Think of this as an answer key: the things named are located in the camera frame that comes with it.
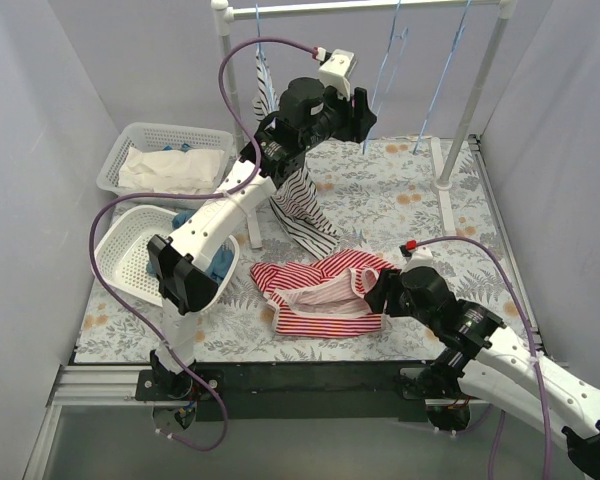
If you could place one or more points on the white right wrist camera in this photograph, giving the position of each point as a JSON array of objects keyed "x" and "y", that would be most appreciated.
[{"x": 415, "y": 256}]

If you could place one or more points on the blue wire hanger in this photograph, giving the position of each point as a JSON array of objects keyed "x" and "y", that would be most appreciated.
[
  {"x": 454, "y": 45},
  {"x": 396, "y": 44}
]

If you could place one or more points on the white rectangular basket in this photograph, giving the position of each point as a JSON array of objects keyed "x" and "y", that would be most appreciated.
[{"x": 150, "y": 137}]

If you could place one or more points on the white oval perforated basket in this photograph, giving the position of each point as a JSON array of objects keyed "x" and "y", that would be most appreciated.
[{"x": 122, "y": 256}]

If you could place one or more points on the blue hanger with striped top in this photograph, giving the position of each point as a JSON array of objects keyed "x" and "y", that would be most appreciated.
[{"x": 266, "y": 98}]

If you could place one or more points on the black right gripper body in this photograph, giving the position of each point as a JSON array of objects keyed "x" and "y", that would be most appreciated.
[{"x": 378, "y": 293}]

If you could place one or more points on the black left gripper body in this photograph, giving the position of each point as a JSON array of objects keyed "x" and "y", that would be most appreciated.
[{"x": 359, "y": 116}]

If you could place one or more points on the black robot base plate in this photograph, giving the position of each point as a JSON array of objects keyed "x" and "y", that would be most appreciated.
[{"x": 305, "y": 390}]

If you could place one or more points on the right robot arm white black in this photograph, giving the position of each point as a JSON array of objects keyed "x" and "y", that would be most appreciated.
[{"x": 485, "y": 358}]

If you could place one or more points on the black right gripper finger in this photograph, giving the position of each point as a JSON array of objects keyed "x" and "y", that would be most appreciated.
[
  {"x": 388, "y": 281},
  {"x": 376, "y": 300}
]

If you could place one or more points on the floral table mat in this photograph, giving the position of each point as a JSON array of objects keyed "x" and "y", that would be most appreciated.
[{"x": 378, "y": 201}]

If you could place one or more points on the white clothes rack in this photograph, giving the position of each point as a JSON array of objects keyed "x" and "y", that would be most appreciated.
[{"x": 224, "y": 15}]

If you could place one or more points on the black white striped tank top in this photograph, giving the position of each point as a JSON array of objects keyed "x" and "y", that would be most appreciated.
[{"x": 296, "y": 207}]

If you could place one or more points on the blue garment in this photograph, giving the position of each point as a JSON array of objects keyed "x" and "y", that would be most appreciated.
[{"x": 223, "y": 257}]

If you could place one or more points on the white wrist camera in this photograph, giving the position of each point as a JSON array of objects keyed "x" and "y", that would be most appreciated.
[
  {"x": 335, "y": 69},
  {"x": 415, "y": 256}
]

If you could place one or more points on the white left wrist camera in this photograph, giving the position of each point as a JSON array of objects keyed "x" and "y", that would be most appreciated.
[{"x": 335, "y": 69}]

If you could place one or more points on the red white striped tank top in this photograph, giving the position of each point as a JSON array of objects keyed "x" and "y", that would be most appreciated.
[{"x": 323, "y": 299}]

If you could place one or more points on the small blue item in basket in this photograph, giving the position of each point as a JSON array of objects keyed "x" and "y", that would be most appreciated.
[{"x": 183, "y": 148}]

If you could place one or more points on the white folded cloth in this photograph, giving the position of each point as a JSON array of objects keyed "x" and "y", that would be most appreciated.
[{"x": 170, "y": 171}]

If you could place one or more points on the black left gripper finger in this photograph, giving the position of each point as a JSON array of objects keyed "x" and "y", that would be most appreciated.
[
  {"x": 363, "y": 119},
  {"x": 344, "y": 102}
]

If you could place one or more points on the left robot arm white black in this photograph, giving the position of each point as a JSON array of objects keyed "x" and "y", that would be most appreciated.
[{"x": 271, "y": 169}]

